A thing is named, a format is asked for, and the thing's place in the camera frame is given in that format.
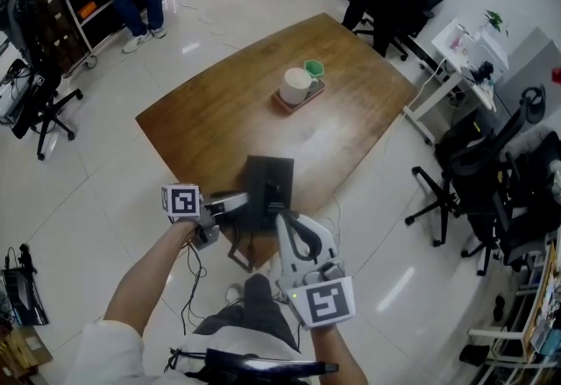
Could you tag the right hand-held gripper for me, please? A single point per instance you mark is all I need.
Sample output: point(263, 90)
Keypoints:
point(326, 302)

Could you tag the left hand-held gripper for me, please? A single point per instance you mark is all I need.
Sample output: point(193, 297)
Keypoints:
point(182, 201)

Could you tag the black telephone base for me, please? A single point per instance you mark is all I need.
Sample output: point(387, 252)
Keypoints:
point(269, 175)

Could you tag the person's right forearm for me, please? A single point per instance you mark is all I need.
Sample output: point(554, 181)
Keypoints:
point(339, 357)

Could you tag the person's left forearm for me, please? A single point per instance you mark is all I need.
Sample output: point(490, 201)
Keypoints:
point(144, 278)

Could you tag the person's dark trouser leg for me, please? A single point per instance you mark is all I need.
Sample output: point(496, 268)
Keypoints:
point(258, 313)

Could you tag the person's white shoe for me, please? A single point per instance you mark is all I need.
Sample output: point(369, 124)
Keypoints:
point(233, 291)

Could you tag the brown rectangular tray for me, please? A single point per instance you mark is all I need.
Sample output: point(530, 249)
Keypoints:
point(285, 106)

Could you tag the black glossy bar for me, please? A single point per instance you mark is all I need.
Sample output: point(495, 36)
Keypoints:
point(263, 363)

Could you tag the white ceramic mug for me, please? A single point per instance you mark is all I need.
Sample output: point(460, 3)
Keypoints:
point(296, 87)

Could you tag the green hexagonal container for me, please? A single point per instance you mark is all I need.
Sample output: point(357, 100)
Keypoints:
point(314, 67)

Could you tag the person's white shirt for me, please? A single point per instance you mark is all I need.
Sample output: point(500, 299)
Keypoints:
point(109, 357)

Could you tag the white side desk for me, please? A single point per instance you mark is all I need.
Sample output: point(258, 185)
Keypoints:
point(451, 76)

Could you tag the black floor device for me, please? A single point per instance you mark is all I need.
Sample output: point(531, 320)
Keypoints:
point(22, 295)

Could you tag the white metal rack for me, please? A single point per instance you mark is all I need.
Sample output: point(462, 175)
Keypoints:
point(521, 339)

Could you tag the orange box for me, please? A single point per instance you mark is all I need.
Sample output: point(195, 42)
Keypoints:
point(87, 9)

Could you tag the dark brown drawer cabinet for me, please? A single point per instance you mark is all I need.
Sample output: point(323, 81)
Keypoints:
point(54, 28)

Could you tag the brown cardboard box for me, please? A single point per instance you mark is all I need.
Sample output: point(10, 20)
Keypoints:
point(19, 352)

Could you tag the black headphones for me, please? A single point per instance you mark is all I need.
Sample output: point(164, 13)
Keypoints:
point(534, 104)

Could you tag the grey partition panel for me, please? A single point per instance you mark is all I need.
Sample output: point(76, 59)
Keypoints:
point(532, 63)

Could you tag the small green plant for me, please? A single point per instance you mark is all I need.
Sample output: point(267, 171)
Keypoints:
point(495, 19)

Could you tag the red box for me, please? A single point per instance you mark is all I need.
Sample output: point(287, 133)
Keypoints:
point(556, 76)

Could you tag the small black camera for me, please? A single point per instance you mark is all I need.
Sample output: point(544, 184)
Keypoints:
point(482, 71)

